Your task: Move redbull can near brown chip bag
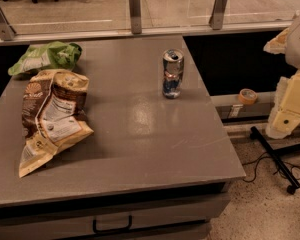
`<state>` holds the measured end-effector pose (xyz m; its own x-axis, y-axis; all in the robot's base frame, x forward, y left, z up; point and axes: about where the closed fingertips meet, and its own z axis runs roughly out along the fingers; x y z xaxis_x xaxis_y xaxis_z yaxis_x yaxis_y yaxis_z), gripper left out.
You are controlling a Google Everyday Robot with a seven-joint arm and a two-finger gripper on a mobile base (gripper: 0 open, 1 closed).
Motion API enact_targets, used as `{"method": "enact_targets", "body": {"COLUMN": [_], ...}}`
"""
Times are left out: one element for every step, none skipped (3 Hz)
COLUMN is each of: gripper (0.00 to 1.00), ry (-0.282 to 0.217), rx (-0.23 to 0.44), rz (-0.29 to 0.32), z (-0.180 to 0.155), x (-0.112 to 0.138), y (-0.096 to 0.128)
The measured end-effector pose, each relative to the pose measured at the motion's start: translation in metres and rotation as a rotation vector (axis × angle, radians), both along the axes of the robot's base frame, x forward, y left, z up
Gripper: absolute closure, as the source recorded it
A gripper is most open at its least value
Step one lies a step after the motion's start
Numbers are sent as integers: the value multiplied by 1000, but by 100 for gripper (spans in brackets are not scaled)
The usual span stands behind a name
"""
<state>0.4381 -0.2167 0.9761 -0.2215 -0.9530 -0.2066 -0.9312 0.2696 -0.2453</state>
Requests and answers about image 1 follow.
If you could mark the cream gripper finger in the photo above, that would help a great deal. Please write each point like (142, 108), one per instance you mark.
(277, 45)
(281, 124)

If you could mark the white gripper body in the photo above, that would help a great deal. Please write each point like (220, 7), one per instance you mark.
(299, 45)

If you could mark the redbull can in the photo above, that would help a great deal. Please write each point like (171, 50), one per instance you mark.
(173, 69)

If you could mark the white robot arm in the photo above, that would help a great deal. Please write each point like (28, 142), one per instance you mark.
(292, 53)

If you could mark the green chip bag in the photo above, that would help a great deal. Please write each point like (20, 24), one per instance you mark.
(54, 55)

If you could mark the brown chip bag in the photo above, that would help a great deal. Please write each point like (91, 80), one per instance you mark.
(53, 116)

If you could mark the black stand base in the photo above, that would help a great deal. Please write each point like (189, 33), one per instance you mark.
(276, 155)

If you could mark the orange tape roll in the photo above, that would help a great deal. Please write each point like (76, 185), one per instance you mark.
(247, 96)

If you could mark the grey side shelf ledge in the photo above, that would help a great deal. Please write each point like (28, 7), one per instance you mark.
(230, 108)

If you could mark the grey drawer front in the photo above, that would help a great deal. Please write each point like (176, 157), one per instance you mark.
(185, 218)

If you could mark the right metal glass bracket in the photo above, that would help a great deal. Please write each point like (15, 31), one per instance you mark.
(217, 16)

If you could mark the metal glass bracket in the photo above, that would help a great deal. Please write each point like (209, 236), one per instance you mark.
(217, 16)
(135, 16)
(7, 33)

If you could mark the middle metal glass bracket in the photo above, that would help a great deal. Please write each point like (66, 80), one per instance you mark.
(135, 16)

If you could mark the black drawer handle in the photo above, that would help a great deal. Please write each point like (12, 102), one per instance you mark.
(112, 225)

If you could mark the left metal glass bracket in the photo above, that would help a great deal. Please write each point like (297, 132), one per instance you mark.
(7, 33)

